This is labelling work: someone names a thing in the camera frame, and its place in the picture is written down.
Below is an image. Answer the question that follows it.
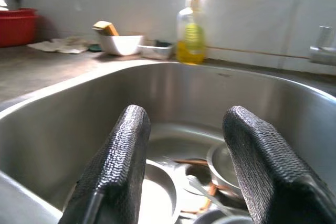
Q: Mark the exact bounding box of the steel faucet with spray head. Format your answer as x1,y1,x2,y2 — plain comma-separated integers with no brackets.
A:
308,26,336,66

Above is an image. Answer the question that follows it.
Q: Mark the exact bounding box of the brown wooden chopstick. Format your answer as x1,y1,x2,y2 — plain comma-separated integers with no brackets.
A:
174,158,208,166
198,184,219,213

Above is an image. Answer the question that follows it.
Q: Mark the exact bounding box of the red plastic basin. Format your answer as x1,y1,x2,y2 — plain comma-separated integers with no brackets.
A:
0,8,40,48

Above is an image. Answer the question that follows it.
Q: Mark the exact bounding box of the small steel bowl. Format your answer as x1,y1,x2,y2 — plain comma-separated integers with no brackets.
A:
206,144,242,196

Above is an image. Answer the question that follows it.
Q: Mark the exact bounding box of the white ceramic bowl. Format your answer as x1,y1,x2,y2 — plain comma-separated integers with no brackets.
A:
98,34,144,57

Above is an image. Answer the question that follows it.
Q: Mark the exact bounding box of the yellow brown sponge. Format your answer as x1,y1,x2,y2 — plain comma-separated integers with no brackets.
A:
92,20,119,37

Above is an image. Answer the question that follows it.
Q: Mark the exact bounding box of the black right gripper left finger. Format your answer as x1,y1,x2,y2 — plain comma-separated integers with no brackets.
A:
58,104,152,224

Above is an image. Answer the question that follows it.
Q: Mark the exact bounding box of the green sponge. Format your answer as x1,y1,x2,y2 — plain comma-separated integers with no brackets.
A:
154,39,173,48

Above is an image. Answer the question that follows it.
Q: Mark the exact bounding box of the small white rectangular dish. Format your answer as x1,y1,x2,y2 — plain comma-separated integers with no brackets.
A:
138,42,175,61

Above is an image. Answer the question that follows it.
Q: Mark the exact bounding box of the large steel plate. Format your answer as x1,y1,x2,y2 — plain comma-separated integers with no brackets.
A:
141,159,182,224

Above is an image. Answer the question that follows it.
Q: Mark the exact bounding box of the yellow dish soap pump bottle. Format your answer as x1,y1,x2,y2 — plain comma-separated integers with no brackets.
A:
176,0,206,65

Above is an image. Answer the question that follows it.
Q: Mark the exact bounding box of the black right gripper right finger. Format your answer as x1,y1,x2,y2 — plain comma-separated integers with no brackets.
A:
222,105,336,224

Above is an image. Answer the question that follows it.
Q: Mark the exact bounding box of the white crumpled cloth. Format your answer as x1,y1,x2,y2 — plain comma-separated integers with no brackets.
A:
27,36,91,54

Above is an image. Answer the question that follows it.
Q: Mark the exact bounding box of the stainless steel double sink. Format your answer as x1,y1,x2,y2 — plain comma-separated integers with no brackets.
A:
0,60,336,224

